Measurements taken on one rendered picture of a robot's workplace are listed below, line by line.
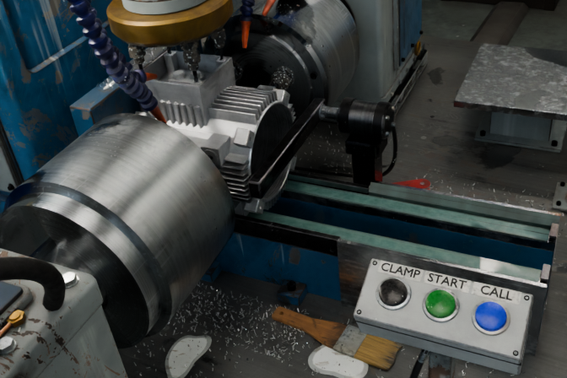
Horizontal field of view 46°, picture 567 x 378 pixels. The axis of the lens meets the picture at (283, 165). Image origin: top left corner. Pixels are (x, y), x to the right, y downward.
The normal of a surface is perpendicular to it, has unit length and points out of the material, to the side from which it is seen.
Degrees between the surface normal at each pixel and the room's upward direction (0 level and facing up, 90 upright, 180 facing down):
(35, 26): 90
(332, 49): 69
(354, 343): 0
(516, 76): 0
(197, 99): 90
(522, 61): 0
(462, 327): 23
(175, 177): 47
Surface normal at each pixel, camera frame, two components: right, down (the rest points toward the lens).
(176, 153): 0.50, -0.53
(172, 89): -0.42, 0.55
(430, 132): -0.10, -0.82
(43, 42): 0.90, 0.16
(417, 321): -0.26, -0.55
